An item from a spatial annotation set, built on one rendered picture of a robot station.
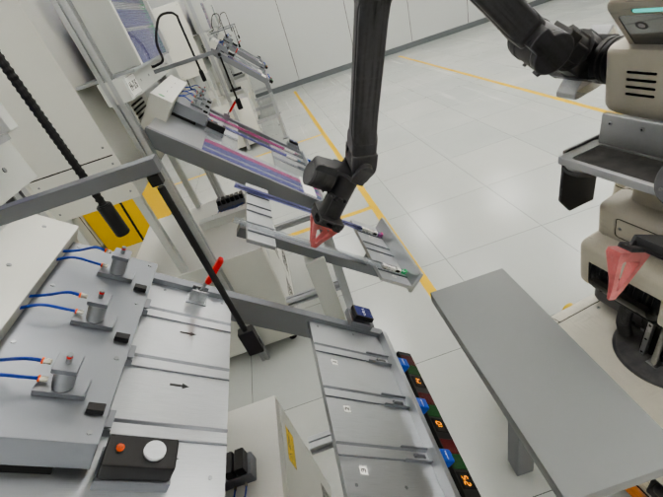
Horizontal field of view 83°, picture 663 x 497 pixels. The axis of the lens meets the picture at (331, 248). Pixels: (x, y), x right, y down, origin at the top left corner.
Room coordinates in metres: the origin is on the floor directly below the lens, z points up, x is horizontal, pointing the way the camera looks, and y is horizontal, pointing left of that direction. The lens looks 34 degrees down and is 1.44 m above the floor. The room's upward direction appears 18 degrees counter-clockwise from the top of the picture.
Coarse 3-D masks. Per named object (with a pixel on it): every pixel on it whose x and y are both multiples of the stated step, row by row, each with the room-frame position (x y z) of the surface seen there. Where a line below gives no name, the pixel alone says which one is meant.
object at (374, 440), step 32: (320, 352) 0.53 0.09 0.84; (352, 352) 0.55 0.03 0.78; (320, 384) 0.46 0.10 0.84; (352, 384) 0.46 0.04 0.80; (384, 384) 0.48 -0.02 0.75; (352, 416) 0.39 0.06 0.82; (384, 416) 0.40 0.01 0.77; (352, 448) 0.33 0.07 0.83; (384, 448) 0.33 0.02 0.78; (416, 448) 0.34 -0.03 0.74; (352, 480) 0.27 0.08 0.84; (384, 480) 0.28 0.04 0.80; (416, 480) 0.28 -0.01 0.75
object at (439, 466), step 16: (384, 336) 0.61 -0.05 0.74; (384, 352) 0.58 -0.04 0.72; (400, 368) 0.51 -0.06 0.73; (400, 384) 0.48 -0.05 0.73; (416, 400) 0.43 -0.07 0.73; (416, 416) 0.40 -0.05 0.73; (432, 448) 0.33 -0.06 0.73; (432, 464) 0.31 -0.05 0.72; (448, 480) 0.27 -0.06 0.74; (448, 496) 0.26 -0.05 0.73
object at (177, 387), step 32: (160, 288) 0.61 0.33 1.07; (160, 320) 0.52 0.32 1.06; (192, 320) 0.54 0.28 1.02; (224, 320) 0.56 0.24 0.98; (160, 352) 0.45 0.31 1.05; (192, 352) 0.46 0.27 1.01; (224, 352) 0.48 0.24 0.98; (128, 384) 0.38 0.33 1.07; (160, 384) 0.39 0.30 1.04; (192, 384) 0.40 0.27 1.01; (224, 384) 0.41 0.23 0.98; (128, 416) 0.33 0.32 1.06; (160, 416) 0.34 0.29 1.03; (192, 416) 0.35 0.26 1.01; (224, 416) 0.35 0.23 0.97; (192, 448) 0.30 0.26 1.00; (224, 448) 0.30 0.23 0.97; (0, 480) 0.25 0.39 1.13; (32, 480) 0.25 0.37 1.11; (64, 480) 0.25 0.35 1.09; (192, 480) 0.26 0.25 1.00; (224, 480) 0.26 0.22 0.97
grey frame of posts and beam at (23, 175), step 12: (0, 156) 0.63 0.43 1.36; (12, 156) 0.65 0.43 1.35; (0, 168) 0.61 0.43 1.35; (12, 168) 0.63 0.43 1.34; (24, 168) 0.66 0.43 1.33; (0, 180) 0.59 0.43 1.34; (12, 180) 0.61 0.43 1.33; (24, 180) 0.64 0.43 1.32; (0, 192) 0.57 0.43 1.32; (12, 192) 0.59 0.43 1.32; (24, 192) 0.66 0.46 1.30; (0, 204) 0.56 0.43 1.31
